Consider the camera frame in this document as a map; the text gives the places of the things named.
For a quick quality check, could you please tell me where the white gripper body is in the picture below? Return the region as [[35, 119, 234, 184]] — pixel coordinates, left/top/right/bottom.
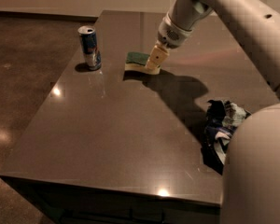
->
[[158, 14, 192, 49]]

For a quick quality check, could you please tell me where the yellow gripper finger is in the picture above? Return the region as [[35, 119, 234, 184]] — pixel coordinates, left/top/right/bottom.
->
[[146, 42, 169, 70]]

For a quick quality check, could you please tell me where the green yellow sponge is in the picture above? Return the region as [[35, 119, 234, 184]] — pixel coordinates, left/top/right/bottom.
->
[[125, 51, 160, 75]]

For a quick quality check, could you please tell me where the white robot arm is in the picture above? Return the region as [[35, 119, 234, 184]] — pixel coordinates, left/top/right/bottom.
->
[[147, 0, 280, 224]]

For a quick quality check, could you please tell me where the blue silver redbull can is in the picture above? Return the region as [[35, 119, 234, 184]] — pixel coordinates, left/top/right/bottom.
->
[[77, 25, 101, 71]]

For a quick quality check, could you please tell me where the crumpled blue white chip bag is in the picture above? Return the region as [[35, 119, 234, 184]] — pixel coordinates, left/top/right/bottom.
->
[[201, 100, 251, 175]]

